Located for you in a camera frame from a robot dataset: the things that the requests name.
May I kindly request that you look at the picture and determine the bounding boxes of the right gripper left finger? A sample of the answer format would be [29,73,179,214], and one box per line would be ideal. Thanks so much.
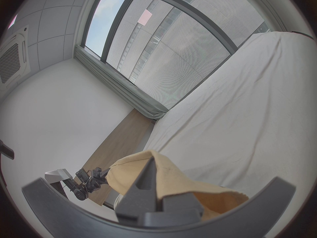
[116,156,158,224]

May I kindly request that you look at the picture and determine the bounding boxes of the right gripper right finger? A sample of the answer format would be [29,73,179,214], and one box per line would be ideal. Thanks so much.
[162,193,204,220]

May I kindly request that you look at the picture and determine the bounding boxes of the tan shorts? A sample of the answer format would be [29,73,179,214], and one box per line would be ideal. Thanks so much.
[106,150,249,220]

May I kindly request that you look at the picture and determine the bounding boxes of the bed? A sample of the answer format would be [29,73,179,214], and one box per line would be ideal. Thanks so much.
[84,31,317,211]

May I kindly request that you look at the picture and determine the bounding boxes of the grey-green curtain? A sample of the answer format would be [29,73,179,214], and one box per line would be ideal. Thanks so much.
[250,0,298,33]
[74,44,169,120]

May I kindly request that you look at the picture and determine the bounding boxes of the window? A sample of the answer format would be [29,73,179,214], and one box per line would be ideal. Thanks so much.
[84,0,271,110]

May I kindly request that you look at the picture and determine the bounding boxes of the white ceiling air conditioner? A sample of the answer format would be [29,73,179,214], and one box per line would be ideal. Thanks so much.
[0,25,31,92]

